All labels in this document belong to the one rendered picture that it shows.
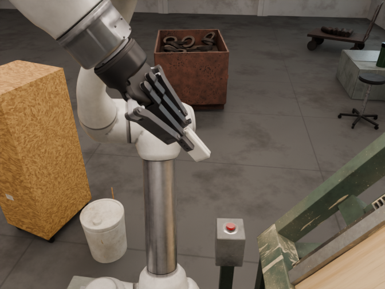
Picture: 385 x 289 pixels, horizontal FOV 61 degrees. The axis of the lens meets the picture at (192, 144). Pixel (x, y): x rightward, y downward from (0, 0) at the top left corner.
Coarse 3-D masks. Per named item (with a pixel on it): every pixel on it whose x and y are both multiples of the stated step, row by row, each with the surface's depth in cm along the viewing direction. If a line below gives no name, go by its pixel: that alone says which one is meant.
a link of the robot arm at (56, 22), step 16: (16, 0) 38; (32, 0) 37; (48, 0) 38; (64, 0) 38; (80, 0) 39; (96, 0) 40; (32, 16) 39; (48, 16) 39; (64, 16) 39; (80, 16) 40; (48, 32) 42; (64, 32) 40
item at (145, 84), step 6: (144, 84) 47; (144, 90) 48; (150, 90) 48; (150, 96) 48; (156, 96) 49; (156, 102) 49; (150, 108) 50; (156, 108) 50; (162, 108) 50; (156, 114) 51; (162, 114) 50; (168, 114) 51; (162, 120) 51; (168, 120) 51; (174, 120) 52; (174, 126) 52; (180, 126) 53; (180, 132) 52
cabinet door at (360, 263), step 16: (368, 240) 104; (384, 240) 100; (352, 256) 106; (368, 256) 102; (384, 256) 98; (320, 272) 114; (336, 272) 108; (352, 272) 104; (368, 272) 99; (384, 272) 95; (304, 288) 116; (320, 288) 111; (336, 288) 106; (352, 288) 101; (368, 288) 97; (384, 288) 93
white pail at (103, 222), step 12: (96, 204) 234; (108, 204) 234; (120, 204) 233; (84, 216) 224; (96, 216) 224; (108, 216) 224; (120, 216) 222; (84, 228) 219; (96, 228) 213; (108, 228) 215; (120, 228) 225; (96, 240) 220; (108, 240) 222; (120, 240) 230; (96, 252) 229; (108, 252) 228; (120, 252) 236
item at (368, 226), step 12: (384, 204) 104; (372, 216) 105; (384, 216) 102; (360, 228) 107; (372, 228) 103; (336, 240) 112; (348, 240) 108; (360, 240) 106; (324, 252) 114; (336, 252) 110; (300, 264) 120; (312, 264) 116; (324, 264) 113; (300, 276) 118
